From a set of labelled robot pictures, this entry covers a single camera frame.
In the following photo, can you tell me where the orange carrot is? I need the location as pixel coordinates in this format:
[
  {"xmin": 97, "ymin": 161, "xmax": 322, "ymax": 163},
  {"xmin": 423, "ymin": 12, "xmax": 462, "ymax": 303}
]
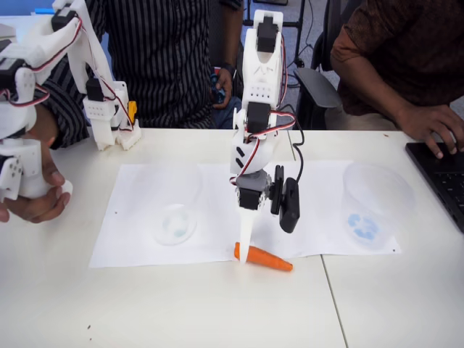
[{"xmin": 233, "ymin": 241, "xmax": 294, "ymax": 273}]

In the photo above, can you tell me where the small blue object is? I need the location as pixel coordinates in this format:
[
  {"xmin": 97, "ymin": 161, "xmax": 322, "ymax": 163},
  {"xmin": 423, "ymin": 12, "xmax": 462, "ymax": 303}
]
[{"xmin": 211, "ymin": 72, "xmax": 228, "ymax": 106}]

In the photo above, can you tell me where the white leader robot arm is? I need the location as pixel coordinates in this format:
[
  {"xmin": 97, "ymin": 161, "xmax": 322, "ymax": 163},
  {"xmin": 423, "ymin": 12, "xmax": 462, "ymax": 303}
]
[{"xmin": 0, "ymin": 0, "xmax": 142, "ymax": 204}]

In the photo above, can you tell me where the brown-shirt person's right forearm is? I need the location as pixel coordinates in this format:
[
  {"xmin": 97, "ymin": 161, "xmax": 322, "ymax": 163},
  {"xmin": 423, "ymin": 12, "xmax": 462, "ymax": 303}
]
[{"xmin": 331, "ymin": 54, "xmax": 418, "ymax": 123}]

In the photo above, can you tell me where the striped-shirt person's left forearm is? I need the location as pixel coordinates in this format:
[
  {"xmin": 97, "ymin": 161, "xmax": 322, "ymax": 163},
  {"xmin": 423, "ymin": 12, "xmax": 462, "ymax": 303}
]
[{"xmin": 217, "ymin": 0, "xmax": 243, "ymax": 68}]

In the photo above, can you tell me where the striped-shirt person's left hand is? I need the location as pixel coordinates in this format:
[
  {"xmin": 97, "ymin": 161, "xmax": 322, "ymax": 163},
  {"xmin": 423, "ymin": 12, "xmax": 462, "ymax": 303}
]
[{"xmin": 210, "ymin": 68, "xmax": 235, "ymax": 109}]

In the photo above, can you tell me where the brown-shirt person's right hand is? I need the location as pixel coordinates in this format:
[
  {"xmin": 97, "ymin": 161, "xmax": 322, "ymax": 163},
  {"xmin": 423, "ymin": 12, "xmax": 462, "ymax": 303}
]
[{"xmin": 393, "ymin": 103, "xmax": 464, "ymax": 160}]

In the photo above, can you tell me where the striped-shirt person's right hand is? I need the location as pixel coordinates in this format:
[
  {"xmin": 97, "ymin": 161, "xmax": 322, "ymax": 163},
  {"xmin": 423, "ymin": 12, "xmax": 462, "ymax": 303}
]
[{"xmin": 0, "ymin": 107, "xmax": 72, "ymax": 224}]

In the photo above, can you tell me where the black webcam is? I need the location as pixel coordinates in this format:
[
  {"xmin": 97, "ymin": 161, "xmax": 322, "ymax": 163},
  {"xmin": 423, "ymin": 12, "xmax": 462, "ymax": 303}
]
[{"xmin": 270, "ymin": 165, "xmax": 302, "ymax": 233}]

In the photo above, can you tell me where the white paper sheet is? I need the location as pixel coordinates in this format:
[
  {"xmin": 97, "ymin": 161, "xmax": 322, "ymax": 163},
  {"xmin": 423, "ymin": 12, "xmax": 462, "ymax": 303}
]
[{"xmin": 88, "ymin": 159, "xmax": 402, "ymax": 269}]

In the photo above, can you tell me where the clear cup with green mark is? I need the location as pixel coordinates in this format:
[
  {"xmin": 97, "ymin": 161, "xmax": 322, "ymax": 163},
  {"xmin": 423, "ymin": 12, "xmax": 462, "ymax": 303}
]
[{"xmin": 144, "ymin": 162, "xmax": 202, "ymax": 248}]

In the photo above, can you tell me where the clear cup with blue mark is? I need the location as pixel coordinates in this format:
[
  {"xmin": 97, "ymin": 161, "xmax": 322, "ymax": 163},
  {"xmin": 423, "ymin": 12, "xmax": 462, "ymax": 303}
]
[{"xmin": 342, "ymin": 161, "xmax": 416, "ymax": 252}]

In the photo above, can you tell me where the black office chair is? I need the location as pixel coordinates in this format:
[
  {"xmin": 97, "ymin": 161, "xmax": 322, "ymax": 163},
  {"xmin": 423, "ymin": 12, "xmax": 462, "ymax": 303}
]
[{"xmin": 293, "ymin": 0, "xmax": 344, "ymax": 131}]

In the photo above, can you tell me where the person in striped shirt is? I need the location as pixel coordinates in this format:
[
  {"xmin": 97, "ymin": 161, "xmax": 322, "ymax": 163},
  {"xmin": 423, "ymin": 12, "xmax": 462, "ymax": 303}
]
[{"xmin": 34, "ymin": 0, "xmax": 244, "ymax": 149}]

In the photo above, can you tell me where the black laptop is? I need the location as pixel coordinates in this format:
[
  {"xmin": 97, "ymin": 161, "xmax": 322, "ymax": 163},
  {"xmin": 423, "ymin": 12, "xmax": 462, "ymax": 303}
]
[{"xmin": 405, "ymin": 141, "xmax": 464, "ymax": 233}]

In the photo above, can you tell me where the person in brown shirt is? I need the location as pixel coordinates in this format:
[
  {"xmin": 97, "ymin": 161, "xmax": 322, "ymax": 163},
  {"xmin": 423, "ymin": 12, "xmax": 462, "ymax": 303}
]
[{"xmin": 324, "ymin": 0, "xmax": 464, "ymax": 131}]

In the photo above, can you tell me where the white background desk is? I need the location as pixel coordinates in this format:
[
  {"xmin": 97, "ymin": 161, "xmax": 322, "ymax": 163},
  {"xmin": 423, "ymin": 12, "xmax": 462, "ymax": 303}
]
[{"xmin": 0, "ymin": 14, "xmax": 55, "ymax": 41}]

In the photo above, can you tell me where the black webcam cable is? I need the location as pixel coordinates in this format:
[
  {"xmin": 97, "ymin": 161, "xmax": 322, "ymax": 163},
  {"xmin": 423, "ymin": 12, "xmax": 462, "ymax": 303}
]
[{"xmin": 281, "ymin": 104, "xmax": 306, "ymax": 182}]

